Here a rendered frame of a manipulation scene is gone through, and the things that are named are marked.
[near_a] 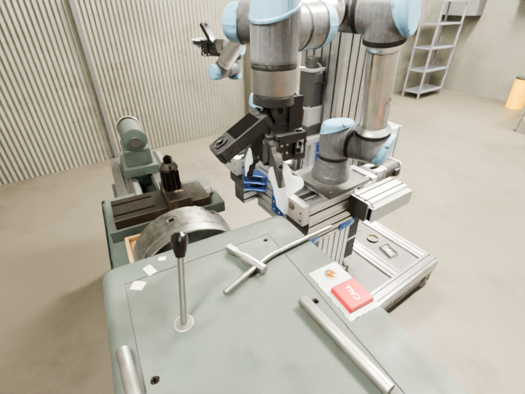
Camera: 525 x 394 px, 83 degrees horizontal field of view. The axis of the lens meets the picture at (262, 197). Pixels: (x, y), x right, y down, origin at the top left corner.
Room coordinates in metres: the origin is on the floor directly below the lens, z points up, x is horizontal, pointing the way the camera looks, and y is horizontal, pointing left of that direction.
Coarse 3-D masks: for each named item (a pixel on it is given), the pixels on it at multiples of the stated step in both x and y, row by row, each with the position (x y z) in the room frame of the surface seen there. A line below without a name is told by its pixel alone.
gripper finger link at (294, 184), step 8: (272, 168) 0.47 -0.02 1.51; (288, 168) 0.48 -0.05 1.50; (272, 176) 0.47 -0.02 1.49; (288, 176) 0.47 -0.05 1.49; (296, 176) 0.48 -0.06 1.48; (272, 184) 0.46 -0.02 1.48; (288, 184) 0.46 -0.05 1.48; (296, 184) 0.47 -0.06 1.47; (280, 192) 0.44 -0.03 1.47; (288, 192) 0.46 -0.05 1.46; (280, 200) 0.44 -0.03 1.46; (280, 208) 0.44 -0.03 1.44
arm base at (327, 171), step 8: (320, 160) 1.04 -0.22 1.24; (328, 160) 1.02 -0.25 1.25; (336, 160) 1.01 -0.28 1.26; (344, 160) 1.02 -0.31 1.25; (312, 168) 1.08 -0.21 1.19; (320, 168) 1.03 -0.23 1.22; (328, 168) 1.01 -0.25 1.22; (336, 168) 1.01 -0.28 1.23; (344, 168) 1.02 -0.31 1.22; (312, 176) 1.05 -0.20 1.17; (320, 176) 1.02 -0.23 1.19; (328, 176) 1.01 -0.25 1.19; (336, 176) 1.00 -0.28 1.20; (344, 176) 1.01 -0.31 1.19
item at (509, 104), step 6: (516, 78) 6.01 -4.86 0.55; (522, 78) 5.90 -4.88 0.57; (516, 84) 5.95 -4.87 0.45; (522, 84) 5.87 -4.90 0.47; (516, 90) 5.91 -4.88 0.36; (522, 90) 5.85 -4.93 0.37; (510, 96) 5.99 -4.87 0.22; (516, 96) 5.88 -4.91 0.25; (522, 96) 5.83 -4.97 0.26; (510, 102) 5.93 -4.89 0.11; (516, 102) 5.85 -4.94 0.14; (522, 102) 5.82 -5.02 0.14; (510, 108) 5.90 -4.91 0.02; (516, 108) 5.84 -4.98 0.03; (522, 108) 5.84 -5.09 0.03
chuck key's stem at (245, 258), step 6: (228, 246) 0.52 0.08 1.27; (234, 246) 0.52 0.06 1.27; (234, 252) 0.51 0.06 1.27; (240, 252) 0.50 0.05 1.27; (240, 258) 0.49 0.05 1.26; (246, 258) 0.48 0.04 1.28; (252, 258) 0.48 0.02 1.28; (252, 264) 0.47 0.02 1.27; (258, 264) 0.46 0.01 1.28; (264, 264) 0.46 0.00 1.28; (258, 270) 0.45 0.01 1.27; (264, 270) 0.45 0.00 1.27
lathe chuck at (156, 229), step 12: (168, 216) 0.69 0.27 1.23; (180, 216) 0.69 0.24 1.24; (192, 216) 0.69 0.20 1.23; (204, 216) 0.71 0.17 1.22; (216, 216) 0.75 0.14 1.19; (156, 228) 0.65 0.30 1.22; (168, 228) 0.64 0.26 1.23; (144, 240) 0.64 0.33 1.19; (156, 240) 0.61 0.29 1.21; (144, 252) 0.60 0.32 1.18
